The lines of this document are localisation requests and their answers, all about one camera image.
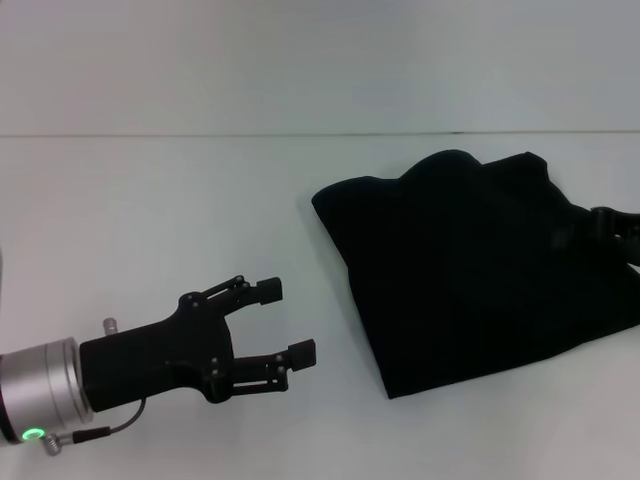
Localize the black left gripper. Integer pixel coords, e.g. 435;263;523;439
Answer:
78;274;318;414

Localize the black shirt with FREE print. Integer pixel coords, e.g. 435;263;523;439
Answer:
309;148;640;401

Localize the dark red arm cable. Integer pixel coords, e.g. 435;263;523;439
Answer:
47;396;147;444

